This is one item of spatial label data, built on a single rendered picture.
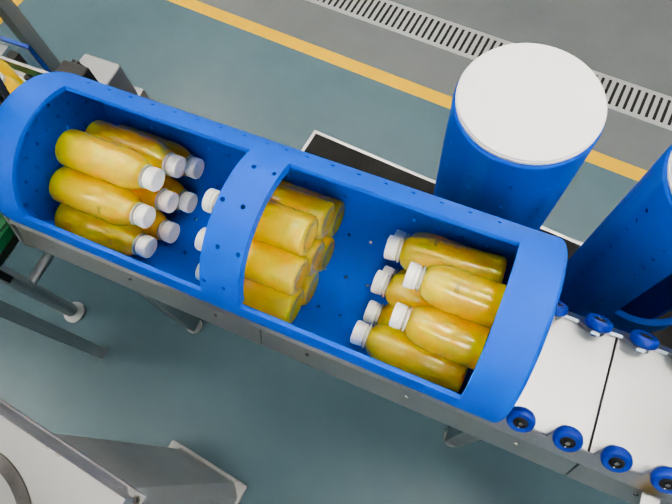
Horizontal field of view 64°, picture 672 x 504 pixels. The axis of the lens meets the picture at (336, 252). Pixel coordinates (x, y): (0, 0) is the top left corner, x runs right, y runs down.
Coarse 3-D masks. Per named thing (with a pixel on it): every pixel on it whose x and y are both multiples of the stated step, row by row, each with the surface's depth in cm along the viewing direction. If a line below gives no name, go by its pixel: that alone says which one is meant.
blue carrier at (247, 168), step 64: (0, 128) 83; (64, 128) 97; (192, 128) 82; (0, 192) 86; (192, 192) 106; (256, 192) 75; (320, 192) 96; (384, 192) 76; (128, 256) 85; (192, 256) 101; (512, 256) 88; (256, 320) 81; (320, 320) 93; (512, 320) 66; (512, 384) 67
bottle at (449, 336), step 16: (416, 320) 77; (432, 320) 77; (448, 320) 77; (464, 320) 77; (416, 336) 77; (432, 336) 76; (448, 336) 76; (464, 336) 75; (480, 336) 75; (432, 352) 78; (448, 352) 76; (464, 352) 75; (480, 352) 75
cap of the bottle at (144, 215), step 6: (144, 204) 90; (138, 210) 89; (144, 210) 89; (150, 210) 90; (138, 216) 88; (144, 216) 89; (150, 216) 90; (138, 222) 89; (144, 222) 89; (150, 222) 91
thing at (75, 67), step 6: (66, 60) 118; (72, 60) 118; (60, 66) 117; (66, 66) 117; (72, 66) 117; (78, 66) 117; (84, 66) 117; (72, 72) 116; (78, 72) 116; (84, 72) 116; (90, 72) 117; (90, 78) 118
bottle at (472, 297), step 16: (432, 272) 76; (448, 272) 76; (464, 272) 76; (416, 288) 77; (432, 288) 75; (448, 288) 75; (464, 288) 74; (480, 288) 74; (496, 288) 74; (432, 304) 77; (448, 304) 75; (464, 304) 74; (480, 304) 74; (496, 304) 73; (480, 320) 75
